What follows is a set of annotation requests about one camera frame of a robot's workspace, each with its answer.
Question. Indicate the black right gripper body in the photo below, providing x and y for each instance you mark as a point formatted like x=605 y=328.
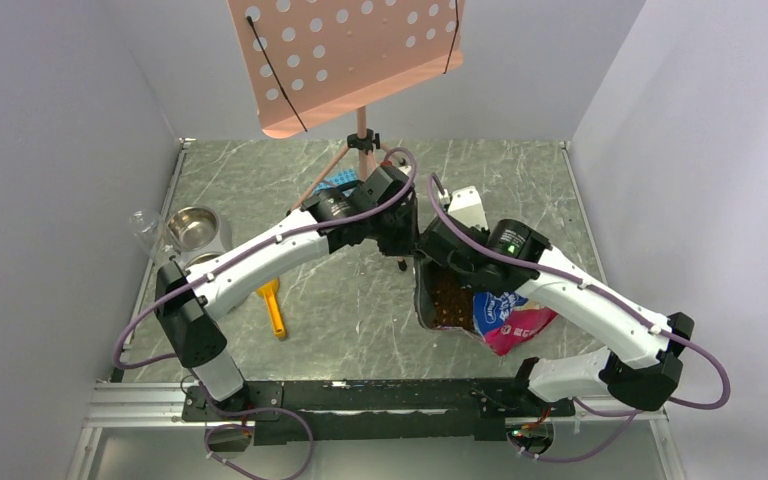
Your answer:
x=462 y=269

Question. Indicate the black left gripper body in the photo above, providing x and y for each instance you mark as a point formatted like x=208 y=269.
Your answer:
x=395 y=233

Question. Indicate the pink pet food bag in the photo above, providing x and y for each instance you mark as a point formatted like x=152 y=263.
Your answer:
x=501 y=322

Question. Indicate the yellow plastic scoop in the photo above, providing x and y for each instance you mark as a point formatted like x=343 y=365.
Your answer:
x=268 y=292

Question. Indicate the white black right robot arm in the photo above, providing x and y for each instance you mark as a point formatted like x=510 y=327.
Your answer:
x=637 y=365

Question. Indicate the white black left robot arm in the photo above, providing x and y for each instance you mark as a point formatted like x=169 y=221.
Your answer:
x=190 y=302

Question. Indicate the pink music stand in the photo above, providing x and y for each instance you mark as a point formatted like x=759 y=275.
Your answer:
x=313 y=61

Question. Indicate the grey double bowl feeder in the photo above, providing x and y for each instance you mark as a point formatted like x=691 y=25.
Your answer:
x=193 y=235

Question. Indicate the clear water bottle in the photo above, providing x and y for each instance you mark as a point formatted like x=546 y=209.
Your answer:
x=154 y=237

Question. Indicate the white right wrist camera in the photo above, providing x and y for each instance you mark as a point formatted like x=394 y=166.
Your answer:
x=465 y=205

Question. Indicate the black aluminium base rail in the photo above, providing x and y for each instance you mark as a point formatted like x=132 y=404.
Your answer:
x=285 y=411

